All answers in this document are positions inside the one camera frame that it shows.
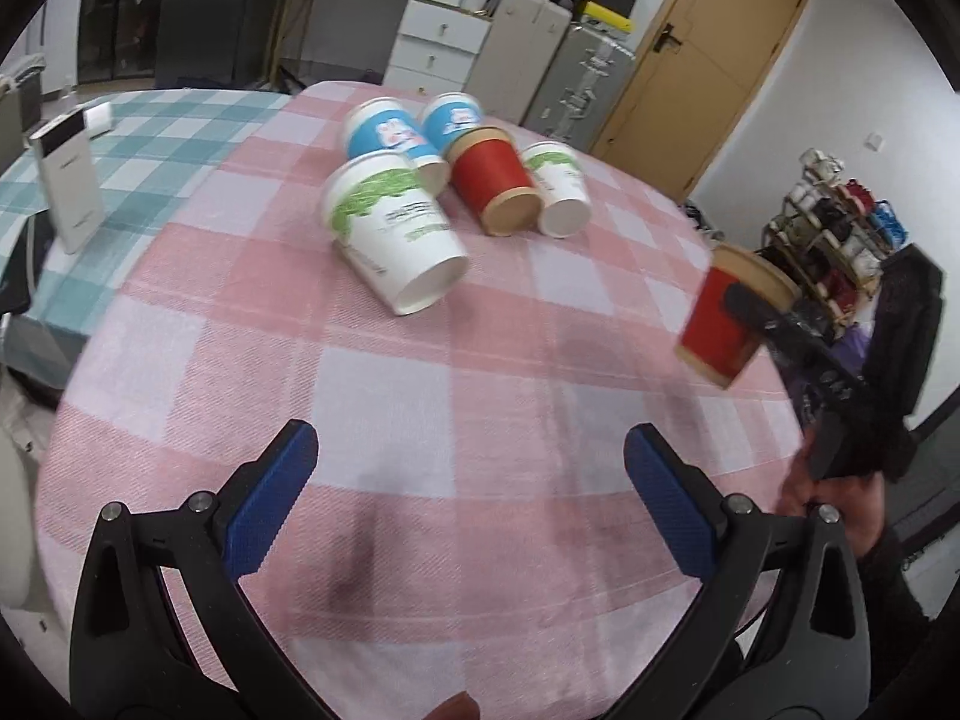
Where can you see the silver suitcase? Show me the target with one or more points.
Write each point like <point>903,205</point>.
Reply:
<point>584,81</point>

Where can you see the green white cup near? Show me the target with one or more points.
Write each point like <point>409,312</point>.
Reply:
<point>392,231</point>

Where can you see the white power bank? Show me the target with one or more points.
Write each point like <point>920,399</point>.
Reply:
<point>66,173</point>

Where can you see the black refrigerator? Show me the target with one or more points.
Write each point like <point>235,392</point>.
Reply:
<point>213,43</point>

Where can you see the person's left hand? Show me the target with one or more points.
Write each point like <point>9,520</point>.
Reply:
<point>461,706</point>

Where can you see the dark glass wardrobe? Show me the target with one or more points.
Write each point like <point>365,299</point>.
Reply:
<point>117,40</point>

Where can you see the green white cup far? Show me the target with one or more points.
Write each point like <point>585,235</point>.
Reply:
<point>555,170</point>

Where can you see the blue cup near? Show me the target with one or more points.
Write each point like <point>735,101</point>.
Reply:
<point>384,123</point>

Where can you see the white drawer desk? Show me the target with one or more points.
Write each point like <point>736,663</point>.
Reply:
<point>424,47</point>

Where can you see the teal plaid tablecloth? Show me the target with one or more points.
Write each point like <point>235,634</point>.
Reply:
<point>162,144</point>

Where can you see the beige suitcase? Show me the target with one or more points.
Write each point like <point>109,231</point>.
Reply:
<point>517,51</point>

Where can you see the blue cup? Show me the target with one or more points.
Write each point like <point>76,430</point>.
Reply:
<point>448,117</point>
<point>384,123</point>

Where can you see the shoe rack with shoes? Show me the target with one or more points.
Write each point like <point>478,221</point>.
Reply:
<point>831,235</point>

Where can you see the red paper cup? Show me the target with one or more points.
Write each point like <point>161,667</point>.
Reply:
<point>488,176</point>
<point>720,336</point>

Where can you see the person's right hand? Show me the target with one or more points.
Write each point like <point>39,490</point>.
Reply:
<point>860,500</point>

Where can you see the wooden door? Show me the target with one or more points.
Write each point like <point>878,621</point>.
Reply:
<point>701,64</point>

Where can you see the white round stool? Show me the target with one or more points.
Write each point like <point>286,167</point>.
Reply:
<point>23,584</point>

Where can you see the blue cup far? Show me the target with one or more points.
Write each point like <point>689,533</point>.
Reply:
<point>448,117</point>

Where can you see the green white cup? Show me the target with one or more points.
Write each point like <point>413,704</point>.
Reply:
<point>392,231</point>
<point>555,170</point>

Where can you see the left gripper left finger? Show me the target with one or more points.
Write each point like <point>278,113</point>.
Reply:
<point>260,494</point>

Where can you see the pink plaid tablecloth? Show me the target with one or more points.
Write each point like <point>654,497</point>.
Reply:
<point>470,526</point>

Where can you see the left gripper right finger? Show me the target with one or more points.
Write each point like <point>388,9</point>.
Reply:
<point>684,505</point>

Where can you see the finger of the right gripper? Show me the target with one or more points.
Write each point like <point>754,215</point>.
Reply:
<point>758,314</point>

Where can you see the purple bag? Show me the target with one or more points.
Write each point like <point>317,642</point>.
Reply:
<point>851,349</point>

